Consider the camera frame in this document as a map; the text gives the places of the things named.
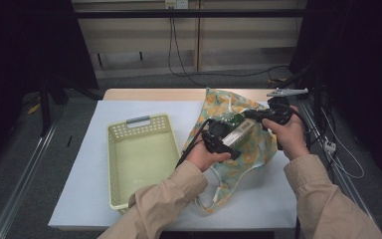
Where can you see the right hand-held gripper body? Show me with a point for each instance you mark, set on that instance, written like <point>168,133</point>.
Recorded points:
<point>280,111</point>

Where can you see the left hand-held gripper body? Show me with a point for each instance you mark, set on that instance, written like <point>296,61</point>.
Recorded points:
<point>216,131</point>

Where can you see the citrus print fabric bag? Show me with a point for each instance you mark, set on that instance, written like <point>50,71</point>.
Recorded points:
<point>245,156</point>

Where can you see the long white medicine box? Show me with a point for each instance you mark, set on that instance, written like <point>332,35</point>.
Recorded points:
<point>240,134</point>

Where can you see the pale green plastic basket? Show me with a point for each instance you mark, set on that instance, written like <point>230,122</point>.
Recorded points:
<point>142,159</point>

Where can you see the person's left hand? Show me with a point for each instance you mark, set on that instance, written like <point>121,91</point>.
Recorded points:
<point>202,159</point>

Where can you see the person's right hand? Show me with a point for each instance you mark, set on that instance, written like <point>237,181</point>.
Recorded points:
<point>291,139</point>

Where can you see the white power strip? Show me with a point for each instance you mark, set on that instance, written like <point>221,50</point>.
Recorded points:
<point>330,146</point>

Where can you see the black horizontal bar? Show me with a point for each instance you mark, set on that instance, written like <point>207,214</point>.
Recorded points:
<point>212,13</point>

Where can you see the white table mat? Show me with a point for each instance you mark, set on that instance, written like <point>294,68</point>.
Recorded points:
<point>89,159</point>

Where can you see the black metal stand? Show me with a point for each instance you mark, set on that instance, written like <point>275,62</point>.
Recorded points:
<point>45,109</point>

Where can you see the white wall socket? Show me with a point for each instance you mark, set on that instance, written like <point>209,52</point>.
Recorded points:
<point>176,3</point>

